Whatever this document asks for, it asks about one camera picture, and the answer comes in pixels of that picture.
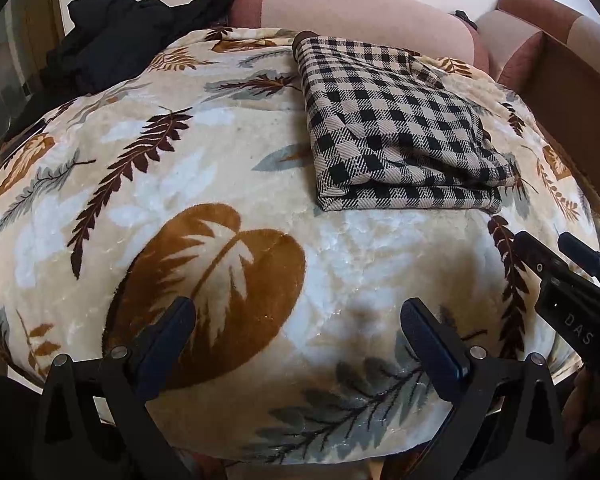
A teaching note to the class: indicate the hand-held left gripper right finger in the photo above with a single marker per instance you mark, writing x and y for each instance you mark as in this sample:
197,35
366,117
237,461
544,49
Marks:
435,345

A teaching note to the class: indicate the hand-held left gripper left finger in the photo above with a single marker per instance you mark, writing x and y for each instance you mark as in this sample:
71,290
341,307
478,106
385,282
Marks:
162,345

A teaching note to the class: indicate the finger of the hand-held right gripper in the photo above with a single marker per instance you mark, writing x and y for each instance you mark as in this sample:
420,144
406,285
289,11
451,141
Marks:
577,252
535,252

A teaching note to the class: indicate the black beige checkered jacket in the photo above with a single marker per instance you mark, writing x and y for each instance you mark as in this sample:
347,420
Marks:
395,125

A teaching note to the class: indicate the cream leaf print blanket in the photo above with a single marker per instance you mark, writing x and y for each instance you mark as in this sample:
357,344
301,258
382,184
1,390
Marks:
205,185

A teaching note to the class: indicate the small black object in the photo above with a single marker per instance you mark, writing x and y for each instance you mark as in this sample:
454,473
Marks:
463,18

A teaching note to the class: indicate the pink and brown sofa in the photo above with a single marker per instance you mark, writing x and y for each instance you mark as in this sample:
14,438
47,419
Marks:
360,10

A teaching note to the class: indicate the black cloth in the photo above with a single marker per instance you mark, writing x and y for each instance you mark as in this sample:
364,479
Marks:
120,35

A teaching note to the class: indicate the glass top table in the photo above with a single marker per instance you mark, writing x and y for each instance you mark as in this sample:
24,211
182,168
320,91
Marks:
5,70

